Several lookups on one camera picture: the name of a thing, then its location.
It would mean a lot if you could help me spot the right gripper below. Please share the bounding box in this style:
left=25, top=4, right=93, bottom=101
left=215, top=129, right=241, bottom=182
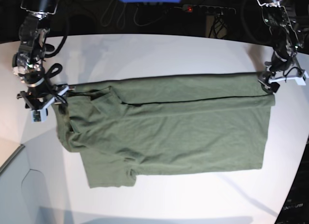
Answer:
left=16, top=80, right=75, bottom=114

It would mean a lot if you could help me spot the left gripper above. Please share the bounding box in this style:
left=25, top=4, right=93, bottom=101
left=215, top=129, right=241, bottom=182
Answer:
left=258, top=57, right=309, bottom=93

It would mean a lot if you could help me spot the green t-shirt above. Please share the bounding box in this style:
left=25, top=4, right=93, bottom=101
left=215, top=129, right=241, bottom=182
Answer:
left=53, top=73, right=275, bottom=188

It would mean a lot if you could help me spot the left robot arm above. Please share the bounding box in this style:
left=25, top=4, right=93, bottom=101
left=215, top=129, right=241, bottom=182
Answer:
left=256, top=0, right=309, bottom=94

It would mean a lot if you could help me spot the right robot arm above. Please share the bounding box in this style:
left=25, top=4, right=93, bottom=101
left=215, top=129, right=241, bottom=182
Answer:
left=12, top=0, right=70, bottom=122

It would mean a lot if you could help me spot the black power strip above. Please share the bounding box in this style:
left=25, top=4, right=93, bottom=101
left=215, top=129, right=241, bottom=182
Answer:
left=182, top=4, right=237, bottom=15

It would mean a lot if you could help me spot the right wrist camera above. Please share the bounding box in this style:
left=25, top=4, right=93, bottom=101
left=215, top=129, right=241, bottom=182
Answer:
left=31, top=109, right=48, bottom=123

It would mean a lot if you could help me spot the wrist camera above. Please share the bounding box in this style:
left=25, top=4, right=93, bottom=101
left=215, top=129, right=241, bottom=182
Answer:
left=295, top=70, right=309, bottom=86
left=31, top=109, right=48, bottom=123

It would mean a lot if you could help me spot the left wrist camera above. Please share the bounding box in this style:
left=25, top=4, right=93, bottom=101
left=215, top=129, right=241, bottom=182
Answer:
left=295, top=70, right=309, bottom=86

